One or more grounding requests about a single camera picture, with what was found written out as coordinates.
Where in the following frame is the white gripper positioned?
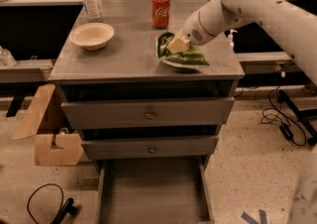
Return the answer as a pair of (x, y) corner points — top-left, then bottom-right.
(166, 11), (218, 54)

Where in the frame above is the green jalapeno chip bag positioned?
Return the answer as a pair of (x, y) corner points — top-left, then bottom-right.
(156, 32), (209, 68)

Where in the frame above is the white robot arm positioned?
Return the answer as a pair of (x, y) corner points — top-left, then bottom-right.
(174, 0), (317, 82)

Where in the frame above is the grey drawer cabinet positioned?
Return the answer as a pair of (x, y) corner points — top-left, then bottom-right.
(48, 0), (246, 224)

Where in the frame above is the grey top drawer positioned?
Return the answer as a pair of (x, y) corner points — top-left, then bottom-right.
(61, 97), (234, 130)

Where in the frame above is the grey middle drawer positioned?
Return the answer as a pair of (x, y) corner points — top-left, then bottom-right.
(82, 136), (218, 160)

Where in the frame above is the red coca-cola can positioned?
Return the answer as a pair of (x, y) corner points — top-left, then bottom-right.
(152, 0), (170, 29)

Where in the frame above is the white pump sanitizer bottle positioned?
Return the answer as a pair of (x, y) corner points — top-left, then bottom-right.
(227, 29), (238, 51)

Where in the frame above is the white paper bowl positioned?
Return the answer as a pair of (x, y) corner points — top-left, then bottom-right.
(69, 23), (114, 51)

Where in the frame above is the black metal stand leg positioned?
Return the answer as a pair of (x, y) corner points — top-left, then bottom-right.
(277, 90), (317, 146)

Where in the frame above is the clear plastic container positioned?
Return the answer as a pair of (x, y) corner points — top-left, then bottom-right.
(0, 47), (17, 67)

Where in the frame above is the brown cardboard box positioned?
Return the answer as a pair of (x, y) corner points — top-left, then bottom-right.
(12, 83), (85, 168)

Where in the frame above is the black floor cable right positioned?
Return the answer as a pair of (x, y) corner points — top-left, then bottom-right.
(260, 87), (308, 147)

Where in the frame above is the black floor cable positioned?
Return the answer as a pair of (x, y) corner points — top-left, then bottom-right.
(26, 183), (80, 224)
(260, 87), (308, 147)

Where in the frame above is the black floor cable left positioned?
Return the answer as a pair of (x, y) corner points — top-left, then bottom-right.
(26, 183), (80, 224)

